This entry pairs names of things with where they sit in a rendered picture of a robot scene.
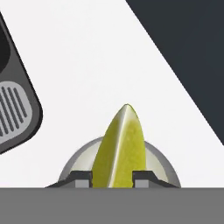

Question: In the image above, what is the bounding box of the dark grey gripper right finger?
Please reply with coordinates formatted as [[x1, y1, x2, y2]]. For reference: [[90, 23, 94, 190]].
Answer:
[[132, 170, 180, 189]]

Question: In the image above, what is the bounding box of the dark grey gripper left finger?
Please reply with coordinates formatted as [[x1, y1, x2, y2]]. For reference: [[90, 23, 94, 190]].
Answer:
[[45, 171, 94, 189]]

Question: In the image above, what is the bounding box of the yellow-green lemon wedge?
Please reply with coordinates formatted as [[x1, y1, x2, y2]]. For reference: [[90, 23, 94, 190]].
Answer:
[[91, 103, 147, 189]]

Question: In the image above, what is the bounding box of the glass of lemonade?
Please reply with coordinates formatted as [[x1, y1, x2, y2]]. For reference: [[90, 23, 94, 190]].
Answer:
[[57, 136, 182, 189]]

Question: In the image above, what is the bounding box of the black hob with grey burner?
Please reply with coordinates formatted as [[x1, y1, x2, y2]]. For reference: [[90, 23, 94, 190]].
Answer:
[[0, 11, 44, 155]]

